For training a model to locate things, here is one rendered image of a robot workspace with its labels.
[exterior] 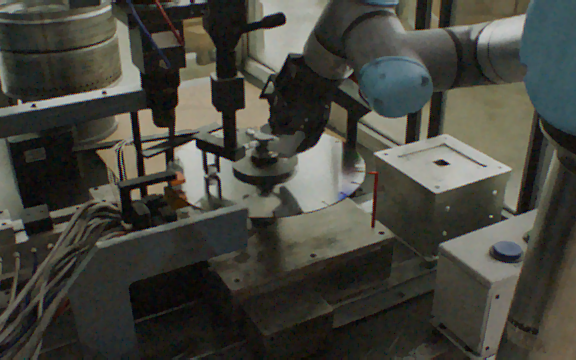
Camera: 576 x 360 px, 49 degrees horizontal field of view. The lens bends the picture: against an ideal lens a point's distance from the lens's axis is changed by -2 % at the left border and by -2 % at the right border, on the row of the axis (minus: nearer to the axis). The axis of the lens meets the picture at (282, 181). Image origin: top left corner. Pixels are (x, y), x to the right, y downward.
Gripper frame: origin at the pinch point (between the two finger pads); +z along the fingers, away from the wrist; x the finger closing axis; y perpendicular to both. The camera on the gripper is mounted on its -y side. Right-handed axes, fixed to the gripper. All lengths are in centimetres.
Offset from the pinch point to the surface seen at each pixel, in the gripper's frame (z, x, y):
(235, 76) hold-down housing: -11.0, -5.3, 11.2
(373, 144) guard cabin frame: 30, -24, -43
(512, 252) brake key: -11.8, 27.6, -22.7
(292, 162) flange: 2.4, 0.6, -1.8
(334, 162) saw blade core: 1.4, 1.6, -9.0
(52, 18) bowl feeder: 28, -58, 28
